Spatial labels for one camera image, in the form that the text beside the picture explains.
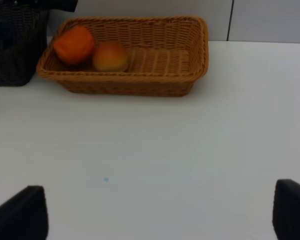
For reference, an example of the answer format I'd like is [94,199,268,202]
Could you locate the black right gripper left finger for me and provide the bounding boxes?
[0,185,49,240]

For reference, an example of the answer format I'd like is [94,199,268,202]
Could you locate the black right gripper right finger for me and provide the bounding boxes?
[272,179,300,240]

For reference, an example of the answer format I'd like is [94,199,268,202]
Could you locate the orange tangerine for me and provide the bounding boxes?
[53,25,95,65]

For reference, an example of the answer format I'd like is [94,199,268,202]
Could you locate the red yellow peach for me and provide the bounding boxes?
[92,41,129,72]

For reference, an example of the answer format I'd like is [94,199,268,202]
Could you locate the dark brown wicker basket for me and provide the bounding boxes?
[0,0,49,87]

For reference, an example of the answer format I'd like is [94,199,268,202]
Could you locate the tan wicker basket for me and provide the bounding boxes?
[36,16,209,97]

